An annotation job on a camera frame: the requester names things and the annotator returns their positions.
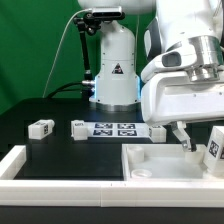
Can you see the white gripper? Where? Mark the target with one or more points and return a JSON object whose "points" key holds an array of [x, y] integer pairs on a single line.
{"points": [[172, 98]]}

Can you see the white square tabletop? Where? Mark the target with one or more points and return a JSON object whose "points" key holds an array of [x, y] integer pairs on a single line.
{"points": [[164, 162]]}

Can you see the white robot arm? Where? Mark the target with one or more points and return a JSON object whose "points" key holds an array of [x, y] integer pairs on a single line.
{"points": [[184, 35]]}

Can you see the fiducial marker sheet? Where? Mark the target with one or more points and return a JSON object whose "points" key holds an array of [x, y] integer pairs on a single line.
{"points": [[117, 130]]}

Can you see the white U-shaped fence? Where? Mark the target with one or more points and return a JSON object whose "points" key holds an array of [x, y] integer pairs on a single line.
{"points": [[102, 193]]}

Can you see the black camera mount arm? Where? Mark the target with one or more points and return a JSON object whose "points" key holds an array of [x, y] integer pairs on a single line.
{"points": [[86, 25]]}

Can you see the grey camera on mount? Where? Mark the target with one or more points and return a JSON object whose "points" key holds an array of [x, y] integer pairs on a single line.
{"points": [[108, 13]]}

